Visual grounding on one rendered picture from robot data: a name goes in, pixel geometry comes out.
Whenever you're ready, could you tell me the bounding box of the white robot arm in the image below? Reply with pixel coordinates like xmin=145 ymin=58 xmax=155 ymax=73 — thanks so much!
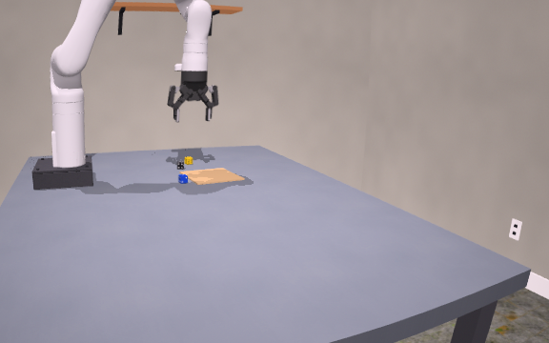
xmin=51 ymin=0 xmax=212 ymax=168

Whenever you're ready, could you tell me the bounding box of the blue die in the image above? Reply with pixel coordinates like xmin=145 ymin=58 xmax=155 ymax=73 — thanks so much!
xmin=178 ymin=174 xmax=188 ymax=184

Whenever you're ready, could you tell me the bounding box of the tan flat mat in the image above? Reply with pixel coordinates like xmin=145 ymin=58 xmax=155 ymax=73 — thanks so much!
xmin=180 ymin=168 xmax=245 ymax=185

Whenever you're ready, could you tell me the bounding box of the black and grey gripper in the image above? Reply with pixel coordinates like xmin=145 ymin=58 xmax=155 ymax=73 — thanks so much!
xmin=168 ymin=71 xmax=219 ymax=122

